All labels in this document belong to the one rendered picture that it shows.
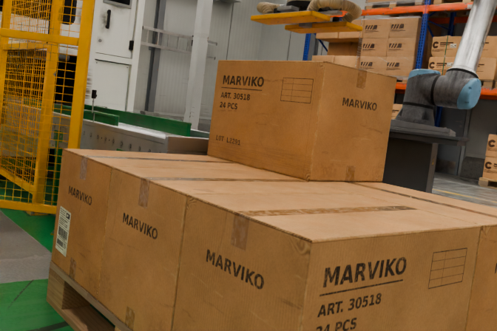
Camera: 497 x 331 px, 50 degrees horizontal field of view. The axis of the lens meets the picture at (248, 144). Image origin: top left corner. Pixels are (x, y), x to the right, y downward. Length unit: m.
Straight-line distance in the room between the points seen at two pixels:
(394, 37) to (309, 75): 8.65
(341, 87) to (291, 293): 1.00
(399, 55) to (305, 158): 8.58
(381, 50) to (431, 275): 9.37
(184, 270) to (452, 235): 0.62
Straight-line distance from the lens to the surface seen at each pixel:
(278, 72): 1.92
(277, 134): 1.89
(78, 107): 2.82
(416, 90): 2.74
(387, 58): 10.42
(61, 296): 1.93
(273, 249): 1.00
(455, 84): 2.68
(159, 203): 1.34
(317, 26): 2.17
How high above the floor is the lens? 0.75
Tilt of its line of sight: 4 degrees down
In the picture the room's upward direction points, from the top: 7 degrees clockwise
